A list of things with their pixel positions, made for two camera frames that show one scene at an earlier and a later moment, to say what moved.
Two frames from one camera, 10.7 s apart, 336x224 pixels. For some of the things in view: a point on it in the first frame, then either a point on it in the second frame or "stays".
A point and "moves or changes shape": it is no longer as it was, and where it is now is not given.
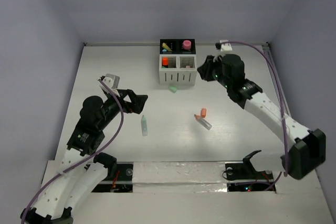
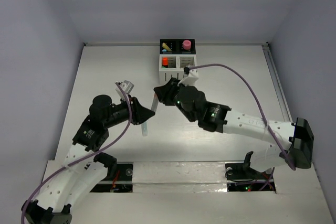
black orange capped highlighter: (165, 62) stays
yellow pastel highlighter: (164, 45) stays
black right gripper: (204, 70) to (166, 91)
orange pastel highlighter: (202, 122) moves or changes shape
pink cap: (187, 44) stays
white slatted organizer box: (182, 70) stays
